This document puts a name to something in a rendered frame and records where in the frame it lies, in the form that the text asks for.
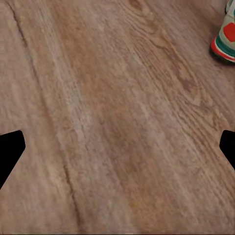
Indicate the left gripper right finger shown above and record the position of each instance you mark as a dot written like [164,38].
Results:
[227,146]

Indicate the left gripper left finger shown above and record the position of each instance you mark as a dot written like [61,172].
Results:
[12,145]

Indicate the gym shoe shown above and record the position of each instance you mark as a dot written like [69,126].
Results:
[223,45]

